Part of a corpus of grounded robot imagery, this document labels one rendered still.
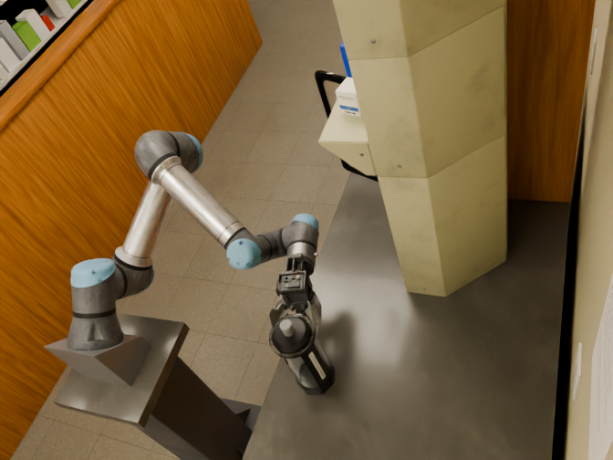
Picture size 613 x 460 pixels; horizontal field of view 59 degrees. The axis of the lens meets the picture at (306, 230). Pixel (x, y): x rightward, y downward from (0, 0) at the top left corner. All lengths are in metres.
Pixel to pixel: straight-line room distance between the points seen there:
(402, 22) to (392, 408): 0.90
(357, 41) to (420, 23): 0.11
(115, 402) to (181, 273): 1.58
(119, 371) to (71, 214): 1.58
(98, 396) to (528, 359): 1.20
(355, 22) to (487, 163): 0.48
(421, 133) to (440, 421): 0.69
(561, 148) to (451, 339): 0.58
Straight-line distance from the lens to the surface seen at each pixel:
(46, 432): 3.16
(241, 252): 1.31
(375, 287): 1.60
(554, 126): 1.55
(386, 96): 1.05
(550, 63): 1.43
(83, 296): 1.62
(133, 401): 1.71
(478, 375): 1.44
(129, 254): 1.69
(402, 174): 1.19
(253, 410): 2.60
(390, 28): 0.97
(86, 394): 1.82
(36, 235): 3.00
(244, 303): 2.91
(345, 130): 1.19
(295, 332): 1.24
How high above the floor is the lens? 2.26
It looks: 47 degrees down
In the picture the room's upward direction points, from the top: 24 degrees counter-clockwise
